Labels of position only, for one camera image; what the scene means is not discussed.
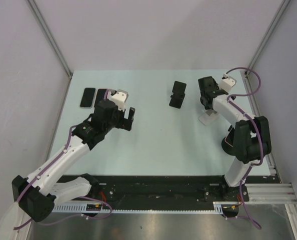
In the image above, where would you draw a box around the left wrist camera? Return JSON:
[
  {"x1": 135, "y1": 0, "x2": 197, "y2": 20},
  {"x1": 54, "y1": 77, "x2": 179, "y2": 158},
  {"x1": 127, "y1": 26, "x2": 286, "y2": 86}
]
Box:
[{"x1": 106, "y1": 89, "x2": 129, "y2": 112}]

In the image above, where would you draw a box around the black round phone stand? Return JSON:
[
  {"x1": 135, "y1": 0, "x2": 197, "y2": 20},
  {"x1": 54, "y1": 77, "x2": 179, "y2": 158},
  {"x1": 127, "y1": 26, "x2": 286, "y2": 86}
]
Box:
[{"x1": 221, "y1": 139, "x2": 235, "y2": 156}]

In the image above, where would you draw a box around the aluminium corner post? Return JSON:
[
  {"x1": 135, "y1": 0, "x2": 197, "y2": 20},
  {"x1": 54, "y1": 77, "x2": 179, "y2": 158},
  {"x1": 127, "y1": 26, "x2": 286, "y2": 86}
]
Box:
[
  {"x1": 25, "y1": 0, "x2": 73, "y2": 80},
  {"x1": 247, "y1": 0, "x2": 293, "y2": 70}
]

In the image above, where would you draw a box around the right aluminium corner post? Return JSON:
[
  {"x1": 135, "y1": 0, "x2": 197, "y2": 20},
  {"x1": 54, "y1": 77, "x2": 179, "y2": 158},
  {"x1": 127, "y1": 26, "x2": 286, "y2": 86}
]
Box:
[{"x1": 247, "y1": 0, "x2": 293, "y2": 70}]

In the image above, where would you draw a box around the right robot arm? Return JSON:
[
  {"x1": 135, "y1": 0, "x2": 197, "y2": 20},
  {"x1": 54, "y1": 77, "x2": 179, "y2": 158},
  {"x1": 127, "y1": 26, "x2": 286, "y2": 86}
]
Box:
[{"x1": 198, "y1": 76, "x2": 272, "y2": 201}]

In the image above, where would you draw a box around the pink case phone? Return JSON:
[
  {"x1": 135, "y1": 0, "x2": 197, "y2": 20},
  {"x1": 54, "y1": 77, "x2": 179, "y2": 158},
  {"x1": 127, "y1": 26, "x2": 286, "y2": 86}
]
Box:
[{"x1": 94, "y1": 88, "x2": 109, "y2": 107}]

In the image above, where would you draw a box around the blue phone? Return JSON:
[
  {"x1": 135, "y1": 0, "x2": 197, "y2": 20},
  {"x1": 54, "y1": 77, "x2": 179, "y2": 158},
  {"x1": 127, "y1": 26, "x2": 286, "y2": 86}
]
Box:
[{"x1": 79, "y1": 87, "x2": 96, "y2": 108}]

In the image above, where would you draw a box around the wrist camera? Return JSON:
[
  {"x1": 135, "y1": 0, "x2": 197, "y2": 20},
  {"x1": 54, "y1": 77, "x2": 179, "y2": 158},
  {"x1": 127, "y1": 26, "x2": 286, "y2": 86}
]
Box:
[
  {"x1": 218, "y1": 73, "x2": 237, "y2": 93},
  {"x1": 106, "y1": 89, "x2": 129, "y2": 112}
]

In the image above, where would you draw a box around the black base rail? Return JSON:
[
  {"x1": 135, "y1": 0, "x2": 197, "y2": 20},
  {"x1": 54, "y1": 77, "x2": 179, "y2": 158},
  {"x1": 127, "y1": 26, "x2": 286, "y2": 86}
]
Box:
[{"x1": 55, "y1": 173, "x2": 249, "y2": 211}]

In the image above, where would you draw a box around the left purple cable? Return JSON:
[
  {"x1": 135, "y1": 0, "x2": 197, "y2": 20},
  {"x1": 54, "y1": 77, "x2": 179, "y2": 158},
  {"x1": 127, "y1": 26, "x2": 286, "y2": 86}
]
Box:
[{"x1": 12, "y1": 88, "x2": 114, "y2": 232}]

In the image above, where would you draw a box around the left aluminium corner post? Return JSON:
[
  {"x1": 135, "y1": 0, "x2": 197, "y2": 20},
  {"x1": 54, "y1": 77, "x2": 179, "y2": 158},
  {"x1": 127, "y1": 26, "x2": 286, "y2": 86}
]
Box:
[{"x1": 25, "y1": 0, "x2": 73, "y2": 80}]

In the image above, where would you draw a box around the purple cable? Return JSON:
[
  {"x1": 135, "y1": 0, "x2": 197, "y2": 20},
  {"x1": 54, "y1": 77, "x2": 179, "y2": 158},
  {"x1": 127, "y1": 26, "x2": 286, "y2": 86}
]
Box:
[
  {"x1": 12, "y1": 88, "x2": 114, "y2": 232},
  {"x1": 224, "y1": 66, "x2": 267, "y2": 230}
]

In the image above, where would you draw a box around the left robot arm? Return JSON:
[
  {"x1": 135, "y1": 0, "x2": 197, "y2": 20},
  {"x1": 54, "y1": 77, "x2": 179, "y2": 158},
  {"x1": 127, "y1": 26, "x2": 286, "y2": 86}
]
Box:
[{"x1": 11, "y1": 99, "x2": 136, "y2": 223}]

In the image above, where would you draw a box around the white cable duct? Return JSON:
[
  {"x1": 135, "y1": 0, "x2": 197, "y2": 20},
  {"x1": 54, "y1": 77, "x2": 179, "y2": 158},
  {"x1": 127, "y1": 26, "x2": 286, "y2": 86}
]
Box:
[{"x1": 52, "y1": 202, "x2": 226, "y2": 215}]

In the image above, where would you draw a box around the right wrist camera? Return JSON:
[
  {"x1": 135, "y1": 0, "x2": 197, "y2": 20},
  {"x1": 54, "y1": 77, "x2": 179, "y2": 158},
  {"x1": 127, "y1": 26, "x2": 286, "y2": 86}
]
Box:
[{"x1": 218, "y1": 73, "x2": 237, "y2": 93}]

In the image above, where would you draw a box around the white phone stand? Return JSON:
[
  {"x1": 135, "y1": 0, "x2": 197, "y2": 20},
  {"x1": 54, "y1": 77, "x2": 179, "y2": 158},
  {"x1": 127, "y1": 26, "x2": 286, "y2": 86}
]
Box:
[{"x1": 198, "y1": 110, "x2": 219, "y2": 126}]

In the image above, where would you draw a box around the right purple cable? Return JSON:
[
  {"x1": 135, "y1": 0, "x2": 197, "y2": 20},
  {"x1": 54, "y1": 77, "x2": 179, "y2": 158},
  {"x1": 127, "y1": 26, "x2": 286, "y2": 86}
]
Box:
[{"x1": 224, "y1": 66, "x2": 267, "y2": 230}]

